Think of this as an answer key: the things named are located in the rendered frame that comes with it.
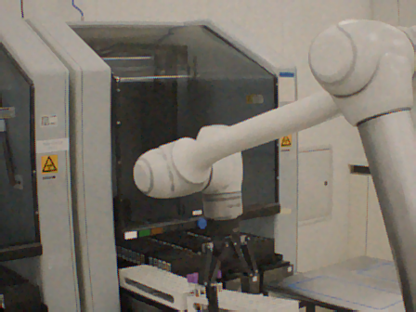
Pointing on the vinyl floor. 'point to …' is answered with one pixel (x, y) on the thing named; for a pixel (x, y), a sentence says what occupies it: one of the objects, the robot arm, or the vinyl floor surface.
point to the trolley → (344, 286)
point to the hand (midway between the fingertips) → (230, 299)
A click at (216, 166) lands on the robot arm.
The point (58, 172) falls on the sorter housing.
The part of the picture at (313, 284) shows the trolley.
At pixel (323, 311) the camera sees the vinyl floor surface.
